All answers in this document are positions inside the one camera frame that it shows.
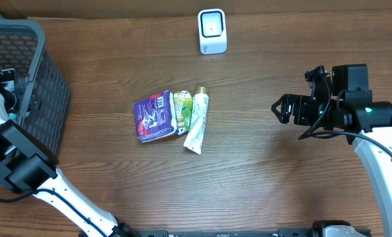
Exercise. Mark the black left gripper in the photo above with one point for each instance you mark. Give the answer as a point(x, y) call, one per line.
point(6, 78)

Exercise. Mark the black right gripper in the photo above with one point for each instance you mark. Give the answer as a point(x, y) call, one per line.
point(301, 109)

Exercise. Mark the white tube gold cap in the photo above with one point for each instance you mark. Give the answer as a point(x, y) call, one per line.
point(195, 137)

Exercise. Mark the green snack pouch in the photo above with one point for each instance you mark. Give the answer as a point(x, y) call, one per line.
point(183, 110)

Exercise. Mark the purple snack packet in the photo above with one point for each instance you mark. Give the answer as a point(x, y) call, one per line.
point(155, 117)

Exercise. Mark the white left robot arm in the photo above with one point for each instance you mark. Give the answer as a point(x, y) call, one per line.
point(29, 168)

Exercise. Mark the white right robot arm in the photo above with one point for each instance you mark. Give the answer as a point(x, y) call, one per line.
point(341, 104)

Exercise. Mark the teal wrapped packet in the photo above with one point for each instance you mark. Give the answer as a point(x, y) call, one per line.
point(14, 116)

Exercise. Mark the grey plastic mesh basket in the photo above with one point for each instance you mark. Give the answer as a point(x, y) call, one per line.
point(47, 94)

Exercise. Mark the brown cardboard back panel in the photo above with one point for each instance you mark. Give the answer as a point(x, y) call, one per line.
point(91, 9)

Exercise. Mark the black front rail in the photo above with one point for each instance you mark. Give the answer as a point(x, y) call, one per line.
point(318, 228)

